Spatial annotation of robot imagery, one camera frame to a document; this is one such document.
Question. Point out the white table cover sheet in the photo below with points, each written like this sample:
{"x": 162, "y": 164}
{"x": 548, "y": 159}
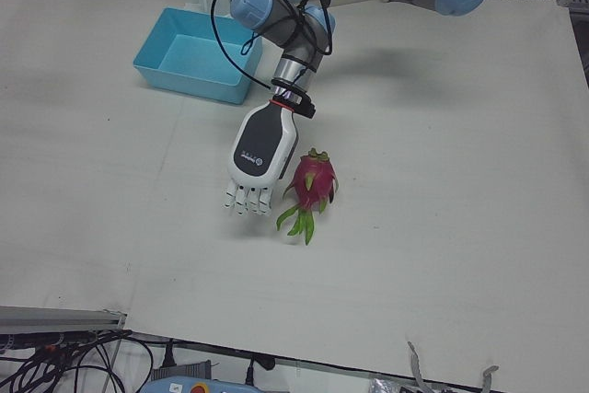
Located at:
{"x": 414, "y": 250}

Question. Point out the small clear plastic bag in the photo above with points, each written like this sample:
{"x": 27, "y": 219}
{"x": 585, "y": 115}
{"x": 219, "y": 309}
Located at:
{"x": 386, "y": 386}

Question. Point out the aluminium extrusion post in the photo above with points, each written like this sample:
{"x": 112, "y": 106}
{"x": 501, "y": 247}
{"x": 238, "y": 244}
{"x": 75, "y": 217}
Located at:
{"x": 55, "y": 319}

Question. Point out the teach pendant with red button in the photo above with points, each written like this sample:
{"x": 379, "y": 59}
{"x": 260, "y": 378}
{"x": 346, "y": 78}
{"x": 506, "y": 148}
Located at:
{"x": 184, "y": 386}

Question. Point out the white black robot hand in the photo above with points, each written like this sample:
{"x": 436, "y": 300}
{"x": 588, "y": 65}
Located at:
{"x": 257, "y": 144}

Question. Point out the pink dragon fruit green leaves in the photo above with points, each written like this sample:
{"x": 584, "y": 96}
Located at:
{"x": 310, "y": 181}

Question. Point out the wide light blue tray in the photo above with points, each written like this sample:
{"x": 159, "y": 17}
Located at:
{"x": 198, "y": 57}

